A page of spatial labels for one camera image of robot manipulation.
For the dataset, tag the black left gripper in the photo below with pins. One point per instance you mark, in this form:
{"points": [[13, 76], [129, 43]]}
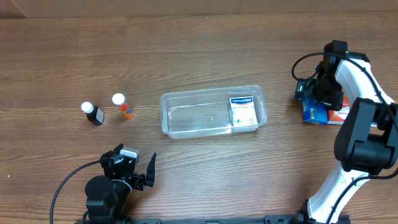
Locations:
{"points": [[133, 178]]}

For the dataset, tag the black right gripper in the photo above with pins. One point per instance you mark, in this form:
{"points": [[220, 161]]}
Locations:
{"points": [[311, 90]]}

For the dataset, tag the blue medicine box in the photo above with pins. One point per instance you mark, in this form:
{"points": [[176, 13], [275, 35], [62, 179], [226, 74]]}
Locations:
{"points": [[314, 113]]}

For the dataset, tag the red medicine box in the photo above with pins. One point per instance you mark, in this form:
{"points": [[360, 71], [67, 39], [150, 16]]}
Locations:
{"points": [[338, 117]]}

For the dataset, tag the clear plastic container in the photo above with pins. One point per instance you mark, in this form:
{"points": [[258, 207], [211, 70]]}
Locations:
{"points": [[200, 113]]}

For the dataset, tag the white blue plaster box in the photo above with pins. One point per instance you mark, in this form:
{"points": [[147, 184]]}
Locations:
{"points": [[243, 111]]}

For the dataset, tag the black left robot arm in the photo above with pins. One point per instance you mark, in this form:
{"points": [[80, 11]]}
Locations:
{"points": [[107, 194]]}

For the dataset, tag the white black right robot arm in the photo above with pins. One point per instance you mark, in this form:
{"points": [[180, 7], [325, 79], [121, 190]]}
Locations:
{"points": [[366, 143]]}

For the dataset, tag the dark brown medicine bottle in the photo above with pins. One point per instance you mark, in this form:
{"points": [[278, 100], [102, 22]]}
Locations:
{"points": [[93, 113]]}

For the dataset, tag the orange tablet tube white cap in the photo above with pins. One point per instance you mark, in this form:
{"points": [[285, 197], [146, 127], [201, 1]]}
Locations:
{"points": [[119, 100]]}

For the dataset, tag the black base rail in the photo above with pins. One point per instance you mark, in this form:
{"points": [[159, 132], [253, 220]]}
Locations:
{"points": [[269, 219]]}

